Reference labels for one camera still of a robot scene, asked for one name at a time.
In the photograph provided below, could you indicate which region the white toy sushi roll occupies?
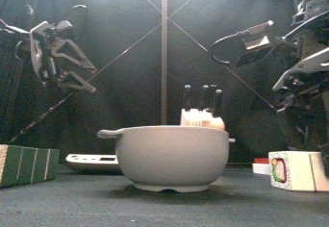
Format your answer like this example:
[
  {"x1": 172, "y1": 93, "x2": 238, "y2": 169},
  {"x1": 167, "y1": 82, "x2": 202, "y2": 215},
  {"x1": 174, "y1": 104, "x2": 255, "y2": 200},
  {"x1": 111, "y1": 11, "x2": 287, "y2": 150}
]
[{"x1": 267, "y1": 150, "x2": 329, "y2": 193}]

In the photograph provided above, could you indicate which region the red and white toy sushi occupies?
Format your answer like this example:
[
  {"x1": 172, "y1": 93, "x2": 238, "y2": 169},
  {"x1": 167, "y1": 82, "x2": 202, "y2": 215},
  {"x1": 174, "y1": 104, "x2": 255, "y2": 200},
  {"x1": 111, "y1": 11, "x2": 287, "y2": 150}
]
[{"x1": 251, "y1": 157, "x2": 273, "y2": 176}]

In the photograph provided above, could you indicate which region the green striped toy sushi roll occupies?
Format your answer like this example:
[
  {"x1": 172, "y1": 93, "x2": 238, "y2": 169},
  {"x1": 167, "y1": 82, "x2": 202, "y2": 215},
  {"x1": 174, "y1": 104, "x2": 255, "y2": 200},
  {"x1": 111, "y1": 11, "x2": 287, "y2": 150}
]
[{"x1": 0, "y1": 143, "x2": 60, "y2": 189}]

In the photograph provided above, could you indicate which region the beige toy knife block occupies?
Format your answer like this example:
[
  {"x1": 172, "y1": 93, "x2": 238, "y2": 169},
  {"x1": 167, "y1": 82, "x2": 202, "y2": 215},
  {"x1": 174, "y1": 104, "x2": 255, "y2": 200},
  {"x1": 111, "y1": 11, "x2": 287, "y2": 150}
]
[{"x1": 179, "y1": 108, "x2": 226, "y2": 131}]

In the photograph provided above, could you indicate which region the thin diagonal brace cord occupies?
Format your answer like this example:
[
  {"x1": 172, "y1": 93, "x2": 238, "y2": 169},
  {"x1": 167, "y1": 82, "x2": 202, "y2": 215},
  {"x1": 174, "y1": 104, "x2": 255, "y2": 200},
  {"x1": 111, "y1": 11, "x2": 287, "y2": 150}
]
[
  {"x1": 124, "y1": 0, "x2": 278, "y2": 111},
  {"x1": 8, "y1": 0, "x2": 215, "y2": 144}
]

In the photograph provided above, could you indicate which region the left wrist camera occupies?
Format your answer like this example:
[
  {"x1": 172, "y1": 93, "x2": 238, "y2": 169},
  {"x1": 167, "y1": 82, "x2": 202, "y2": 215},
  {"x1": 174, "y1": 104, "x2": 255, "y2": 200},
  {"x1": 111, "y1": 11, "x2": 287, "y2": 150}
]
[{"x1": 55, "y1": 4, "x2": 89, "y2": 39}]

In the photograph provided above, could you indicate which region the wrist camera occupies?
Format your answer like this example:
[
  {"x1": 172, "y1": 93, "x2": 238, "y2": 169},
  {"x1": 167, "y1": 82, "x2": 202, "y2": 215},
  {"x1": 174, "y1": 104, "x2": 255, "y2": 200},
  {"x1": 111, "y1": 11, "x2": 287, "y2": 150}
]
[
  {"x1": 55, "y1": 4, "x2": 89, "y2": 39},
  {"x1": 234, "y1": 19, "x2": 277, "y2": 68}
]

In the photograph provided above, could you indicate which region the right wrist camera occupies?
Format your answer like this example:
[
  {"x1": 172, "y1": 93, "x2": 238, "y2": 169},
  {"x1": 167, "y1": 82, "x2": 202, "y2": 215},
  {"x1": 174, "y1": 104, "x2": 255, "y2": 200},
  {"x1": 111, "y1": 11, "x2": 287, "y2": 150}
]
[{"x1": 234, "y1": 19, "x2": 277, "y2": 68}]

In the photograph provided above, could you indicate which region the grey vertical frame pole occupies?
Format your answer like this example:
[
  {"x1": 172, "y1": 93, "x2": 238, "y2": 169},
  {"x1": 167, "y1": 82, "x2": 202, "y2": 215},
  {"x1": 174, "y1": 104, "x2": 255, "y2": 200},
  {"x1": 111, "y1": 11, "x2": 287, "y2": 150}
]
[{"x1": 159, "y1": 0, "x2": 170, "y2": 125}]

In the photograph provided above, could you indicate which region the black handled toy knife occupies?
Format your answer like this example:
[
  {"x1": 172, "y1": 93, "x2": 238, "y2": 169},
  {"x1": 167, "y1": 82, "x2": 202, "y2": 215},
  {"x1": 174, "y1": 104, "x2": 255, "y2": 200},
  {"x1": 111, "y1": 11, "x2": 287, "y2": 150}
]
[
  {"x1": 212, "y1": 88, "x2": 224, "y2": 119},
  {"x1": 199, "y1": 84, "x2": 211, "y2": 112},
  {"x1": 182, "y1": 84, "x2": 192, "y2": 112}
]

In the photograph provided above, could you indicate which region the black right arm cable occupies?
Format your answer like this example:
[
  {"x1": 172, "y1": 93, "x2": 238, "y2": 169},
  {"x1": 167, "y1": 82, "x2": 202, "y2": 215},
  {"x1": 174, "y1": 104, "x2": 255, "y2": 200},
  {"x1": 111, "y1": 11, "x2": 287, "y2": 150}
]
[{"x1": 207, "y1": 29, "x2": 251, "y2": 66}]

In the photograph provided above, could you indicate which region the pale toy pot with handles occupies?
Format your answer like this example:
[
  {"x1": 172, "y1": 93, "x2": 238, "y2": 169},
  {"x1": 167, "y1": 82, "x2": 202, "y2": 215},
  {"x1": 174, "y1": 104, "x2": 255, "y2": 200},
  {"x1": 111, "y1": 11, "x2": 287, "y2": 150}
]
[{"x1": 96, "y1": 124, "x2": 237, "y2": 193}]

